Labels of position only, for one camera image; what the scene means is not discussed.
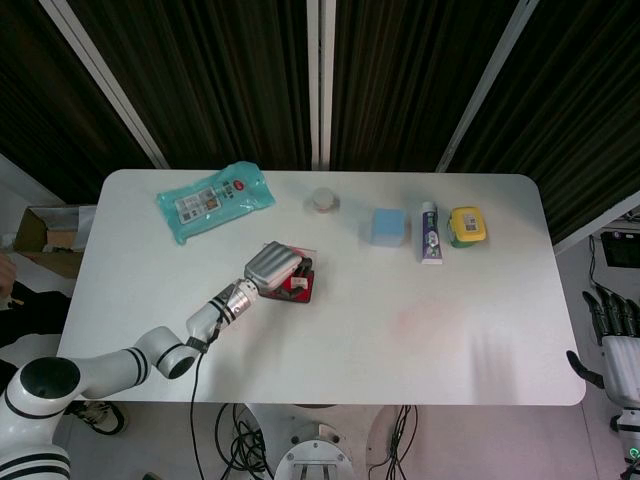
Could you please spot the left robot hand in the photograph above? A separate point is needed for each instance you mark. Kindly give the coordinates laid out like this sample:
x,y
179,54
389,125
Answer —
x,y
272,262

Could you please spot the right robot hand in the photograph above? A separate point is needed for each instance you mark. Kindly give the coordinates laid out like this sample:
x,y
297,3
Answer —
x,y
622,365

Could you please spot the small red white stamp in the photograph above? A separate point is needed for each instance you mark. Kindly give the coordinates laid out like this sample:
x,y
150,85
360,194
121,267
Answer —
x,y
299,283

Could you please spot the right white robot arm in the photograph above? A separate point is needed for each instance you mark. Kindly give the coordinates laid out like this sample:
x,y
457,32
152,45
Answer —
x,y
627,430

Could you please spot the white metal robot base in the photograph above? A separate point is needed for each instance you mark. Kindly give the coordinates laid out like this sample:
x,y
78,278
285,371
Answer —
x,y
315,450

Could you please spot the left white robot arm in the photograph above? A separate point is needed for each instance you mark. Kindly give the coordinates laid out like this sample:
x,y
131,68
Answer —
x,y
120,362

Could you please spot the red ink pad clear lid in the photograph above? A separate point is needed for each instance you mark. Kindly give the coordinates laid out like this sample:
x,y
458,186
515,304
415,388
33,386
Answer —
x,y
302,297

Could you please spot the small white jar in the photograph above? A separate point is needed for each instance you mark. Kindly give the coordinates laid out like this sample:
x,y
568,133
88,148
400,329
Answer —
x,y
322,200

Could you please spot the teal wet wipes pack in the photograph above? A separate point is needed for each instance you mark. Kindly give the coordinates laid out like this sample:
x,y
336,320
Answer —
x,y
212,202

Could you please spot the black electronic device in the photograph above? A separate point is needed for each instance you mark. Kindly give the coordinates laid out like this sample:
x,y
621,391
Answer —
x,y
622,248

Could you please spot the light blue cube box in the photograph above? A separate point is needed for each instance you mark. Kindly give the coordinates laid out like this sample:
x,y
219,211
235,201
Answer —
x,y
388,227

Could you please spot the purple white toothpaste tube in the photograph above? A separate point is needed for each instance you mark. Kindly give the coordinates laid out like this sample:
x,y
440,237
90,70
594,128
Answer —
x,y
430,235

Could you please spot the dark curtain panel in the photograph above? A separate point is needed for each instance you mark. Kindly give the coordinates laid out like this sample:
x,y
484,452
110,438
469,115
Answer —
x,y
30,75
210,75
575,100
400,75

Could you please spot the green tub yellow lid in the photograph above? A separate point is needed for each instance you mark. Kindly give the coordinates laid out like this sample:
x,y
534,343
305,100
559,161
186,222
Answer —
x,y
468,226

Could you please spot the black white sneaker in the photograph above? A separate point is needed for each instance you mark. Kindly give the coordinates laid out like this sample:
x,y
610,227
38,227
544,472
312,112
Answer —
x,y
102,417

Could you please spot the open cardboard box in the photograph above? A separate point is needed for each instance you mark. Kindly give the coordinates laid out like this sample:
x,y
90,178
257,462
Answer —
x,y
35,235

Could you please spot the person's bare hand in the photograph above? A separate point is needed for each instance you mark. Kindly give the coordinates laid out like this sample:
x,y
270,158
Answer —
x,y
6,272

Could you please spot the white frame post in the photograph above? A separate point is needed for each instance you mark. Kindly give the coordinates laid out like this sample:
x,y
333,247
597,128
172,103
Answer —
x,y
107,85
595,227
320,85
482,95

